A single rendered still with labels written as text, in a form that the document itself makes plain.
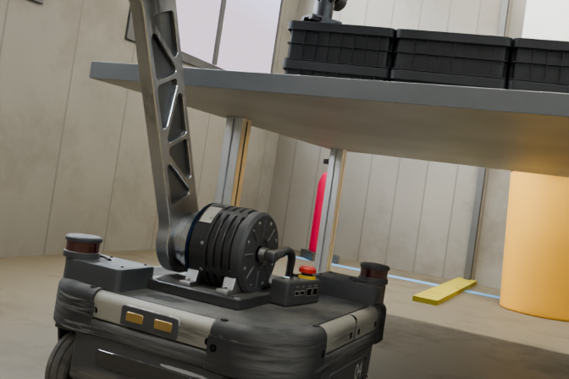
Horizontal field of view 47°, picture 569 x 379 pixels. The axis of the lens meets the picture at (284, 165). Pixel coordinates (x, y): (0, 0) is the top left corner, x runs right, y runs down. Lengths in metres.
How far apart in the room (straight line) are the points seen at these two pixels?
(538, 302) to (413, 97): 2.40
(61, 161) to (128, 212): 0.58
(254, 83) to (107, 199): 2.12
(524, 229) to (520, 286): 0.29
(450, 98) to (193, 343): 0.62
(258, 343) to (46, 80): 2.15
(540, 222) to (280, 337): 2.55
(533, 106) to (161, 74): 0.67
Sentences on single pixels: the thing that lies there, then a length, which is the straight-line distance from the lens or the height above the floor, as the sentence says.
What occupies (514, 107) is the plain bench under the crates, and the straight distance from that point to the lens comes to 1.22.
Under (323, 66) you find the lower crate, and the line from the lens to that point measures 1.81.
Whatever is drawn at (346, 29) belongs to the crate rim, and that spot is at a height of 0.92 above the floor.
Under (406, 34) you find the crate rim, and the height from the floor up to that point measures 0.92.
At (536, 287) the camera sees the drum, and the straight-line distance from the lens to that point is 3.53.
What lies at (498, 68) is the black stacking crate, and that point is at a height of 0.85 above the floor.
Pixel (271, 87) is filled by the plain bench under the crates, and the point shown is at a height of 0.67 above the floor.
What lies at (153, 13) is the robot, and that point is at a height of 0.75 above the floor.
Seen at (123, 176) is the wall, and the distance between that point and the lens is 3.48.
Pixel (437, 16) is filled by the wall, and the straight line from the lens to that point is 4.76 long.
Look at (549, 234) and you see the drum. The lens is 3.50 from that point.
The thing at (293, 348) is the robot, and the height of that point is 0.22.
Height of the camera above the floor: 0.48
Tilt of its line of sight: 1 degrees up
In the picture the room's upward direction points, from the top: 8 degrees clockwise
